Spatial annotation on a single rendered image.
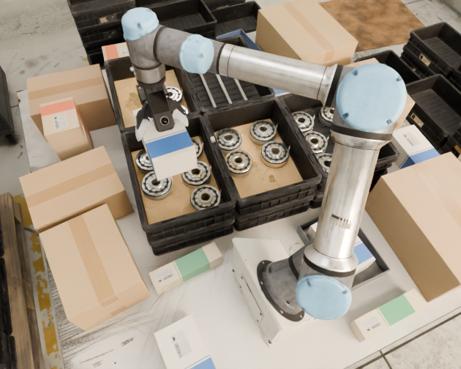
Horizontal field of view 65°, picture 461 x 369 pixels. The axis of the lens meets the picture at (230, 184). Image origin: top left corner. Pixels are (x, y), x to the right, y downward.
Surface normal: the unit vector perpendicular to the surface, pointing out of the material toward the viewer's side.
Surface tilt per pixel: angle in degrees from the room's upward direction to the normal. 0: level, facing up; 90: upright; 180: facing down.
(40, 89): 0
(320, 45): 0
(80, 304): 0
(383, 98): 43
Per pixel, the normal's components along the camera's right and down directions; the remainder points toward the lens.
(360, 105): -0.26, 0.14
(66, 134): 0.37, 0.79
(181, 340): 0.03, -0.54
